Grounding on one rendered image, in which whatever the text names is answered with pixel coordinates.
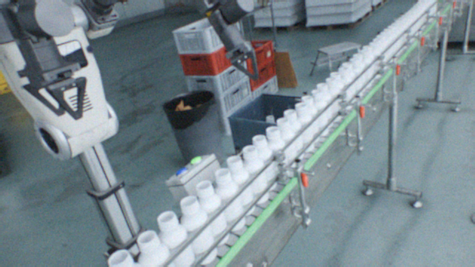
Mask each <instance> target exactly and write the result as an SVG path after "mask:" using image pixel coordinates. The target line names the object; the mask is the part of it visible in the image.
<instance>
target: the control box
mask: <svg viewBox="0 0 475 267"><path fill-rule="evenodd" d="M184 168H187V170H186V171H184V172H183V173H181V174H178V175H177V174H175V175H174V176H172V177H171V178H169V179H167V180H166V185H167V186H168V188H169V190H170V191H171V193H172V195H173V196H174V198H175V199H176V201H177V202H181V201H182V200H183V199H185V198H186V197H190V196H193V197H196V198H197V191H196V185H197V184H198V183H199V182H201V181H204V180H208V181H210V182H212V183H213V182H214V181H215V178H214V177H215V175H214V173H215V172H216V171H217V170H219V169H221V167H220V165H219V163H218V161H217V160H216V158H215V157H214V154H211V155H208V156H201V157H200V159H199V160H198V161H196V162H194V163H191V162H190V163H189V164H188V165H187V166H186V167H184ZM212 187H213V184H212Z"/></svg>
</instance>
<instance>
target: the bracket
mask: <svg viewBox="0 0 475 267"><path fill-rule="evenodd" d="M447 2H450V10H449V19H448V22H447V23H448V27H442V26H441V28H442V29H445V28H447V33H449V32H450V30H451V23H452V21H451V15H452V7H453V9H459V13H454V10H453V14H454V15H456V14H457V15H458V18H461V15H462V2H467V5H469V4H470V3H471V0H468V1H464V0H450V1H445V0H441V4H442V6H440V9H444V8H445V7H444V5H443V4H444V3H447ZM457 2H460V6H459V8H455V6H456V3H457ZM430 12H431V10H426V14H427V16H426V17H425V18H426V19H427V21H426V22H425V26H428V25H429V24H430V22H429V21H428V19H435V20H436V27H435V37H434V39H429V38H430V35H429V34H428V36H423V33H422V30H419V34H417V36H412V35H409V33H410V32H411V29H412V28H406V29H405V30H406V33H407V35H406V39H407V41H406V42H405V47H409V46H410V42H409V41H408V39H411V38H416V40H417V52H416V62H412V61H411V60H410V58H411V56H410V55H409V62H410V63H415V66H416V68H415V69H410V63H409V64H408V69H410V70H415V73H416V75H419V71H420V68H419V65H420V64H421V62H420V61H419V58H420V46H423V42H424V40H425V38H427V39H429V40H433V41H434V45H432V46H428V45H429V41H427V46H428V47H433V50H434V51H435V50H436V49H437V47H438V45H437V41H438V40H439V39H438V38H437V36H438V26H439V24H441V23H442V21H443V22H445V21H444V17H447V15H441V13H440V10H437V14H436V16H429V15H428V14H430ZM439 20H440V22H439ZM442 25H443V23H442ZM378 57H379V59H378V60H381V61H380V62H379V67H381V69H379V70H378V74H377V75H383V74H384V70H385V69H382V67H384V66H391V68H392V85H391V92H390V91H386V90H385V85H383V91H384V92H385V93H390V96H391V101H390V100H386V99H385V94H384V93H383V100H384V101H386V102H390V106H391V108H395V105H396V95H397V92H396V75H397V76H398V75H399V71H400V67H401V66H406V63H398V60H397V56H394V57H393V61H392V63H385V62H383V60H384V59H385V54H379V55H378ZM396 68H397V71H396ZM346 97H347V92H340V93H339V94H338V98H339V99H342V100H341V101H340V107H342V108H341V109H340V110H339V111H338V112H339V113H340V115H339V116H344V117H345V116H346V115H347V109H344V108H345V107H347V106H354V110H355V111H356V136H352V135H351V134H350V126H348V127H347V135H349V137H348V138H347V144H348V145H350V146H351V147H355V152H356V155H357V156H361V152H362V150H363V146H362V145H361V141H362V140H363V137H362V136H361V127H360V114H361V117H364V108H370V107H371V105H368V104H362V103H361V100H360V96H359V95H356V101H355V102H354V103H352V102H347V100H344V99H345V98H346ZM350 137H353V138H355V142H356V145H351V143H350ZM234 149H235V154H230V153H227V157H233V156H239V157H240V159H241V160H242V161H243V160H244V157H243V151H241V150H240V147H239V146H236V147H234ZM273 157H274V158H275V161H274V162H279V163H278V164H277V168H278V171H280V172H279V173H278V175H277V176H276V177H277V178H278V182H283V183H285V182H286V181H287V180H288V179H289V176H288V173H286V172H285V171H286V170H288V171H293V173H294V178H297V184H298V195H299V202H300V205H299V204H296V203H295V199H294V193H293V192H292V193H291V194H290V195H289V198H290V202H291V203H293V205H292V207H291V208H292V215H293V214H294V215H295V217H297V218H300V219H302V222H301V225H302V226H303V227H304V231H308V230H309V228H308V227H309V225H310V223H311V219H310V218H309V211H310V208H309V206H307V205H306V203H305V196H304V187H307V186H308V181H307V176H308V175H309V176H312V177H313V176H315V172H313V171H307V170H304V164H302V163H301V159H295V167H291V166H287V163H285V162H283V161H284V160H285V159H286V155H285V153H284V152H280V151H277V152H276V153H275V154H274V155H273ZM296 206H298V207H299V208H300V214H301V216H298V215H297V214H296V209H295V207H296ZM114 252H116V249H115V248H114V247H113V248H110V249H108V250H107V253H106V252H105V253H103V254H102V257H103V258H105V259H106V264H107V266H108V267H109V263H108V259H109V257H110V256H111V255H112V254H113V253H114Z"/></svg>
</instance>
